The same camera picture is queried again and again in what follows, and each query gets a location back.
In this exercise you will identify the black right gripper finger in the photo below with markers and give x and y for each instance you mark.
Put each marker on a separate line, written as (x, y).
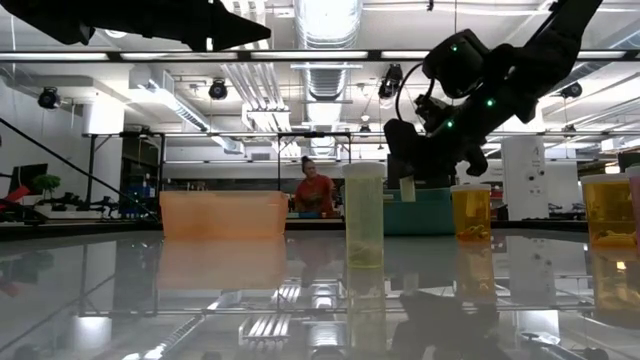
(435, 165)
(407, 167)

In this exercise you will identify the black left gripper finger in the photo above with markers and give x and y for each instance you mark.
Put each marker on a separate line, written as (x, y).
(235, 25)
(240, 42)

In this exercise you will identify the wide orange pill bottle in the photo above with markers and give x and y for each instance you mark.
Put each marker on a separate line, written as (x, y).
(607, 210)
(471, 212)

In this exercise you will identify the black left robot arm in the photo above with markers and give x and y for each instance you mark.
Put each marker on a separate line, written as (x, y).
(75, 15)

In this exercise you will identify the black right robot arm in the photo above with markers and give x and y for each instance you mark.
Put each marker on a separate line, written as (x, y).
(550, 45)

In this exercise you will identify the teal plastic bin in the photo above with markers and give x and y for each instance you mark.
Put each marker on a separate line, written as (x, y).
(425, 215)

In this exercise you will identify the orange translucent plastic bin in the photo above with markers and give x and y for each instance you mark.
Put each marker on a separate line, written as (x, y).
(225, 215)

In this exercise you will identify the black ceiling spotlight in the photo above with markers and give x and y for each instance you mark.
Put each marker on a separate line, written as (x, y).
(218, 90)
(391, 82)
(571, 90)
(49, 97)

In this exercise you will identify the white room column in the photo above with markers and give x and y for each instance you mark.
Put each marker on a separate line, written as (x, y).
(522, 180)

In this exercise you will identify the person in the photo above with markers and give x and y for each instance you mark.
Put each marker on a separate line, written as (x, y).
(315, 195)

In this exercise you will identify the black background table rack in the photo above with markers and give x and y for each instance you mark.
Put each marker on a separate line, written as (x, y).
(91, 160)

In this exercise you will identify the small green background tree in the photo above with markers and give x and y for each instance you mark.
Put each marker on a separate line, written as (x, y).
(47, 182)

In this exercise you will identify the dark angled background monitor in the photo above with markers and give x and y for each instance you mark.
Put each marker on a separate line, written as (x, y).
(30, 177)

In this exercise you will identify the red background object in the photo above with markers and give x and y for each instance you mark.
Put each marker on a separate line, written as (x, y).
(12, 194)

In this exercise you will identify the white glossy table sheet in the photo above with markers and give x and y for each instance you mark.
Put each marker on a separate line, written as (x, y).
(60, 280)

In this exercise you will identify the silver ceiling air duct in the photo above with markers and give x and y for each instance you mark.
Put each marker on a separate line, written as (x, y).
(327, 80)

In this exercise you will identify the black aluminium table frame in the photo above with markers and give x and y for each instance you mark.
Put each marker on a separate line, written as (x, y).
(315, 226)

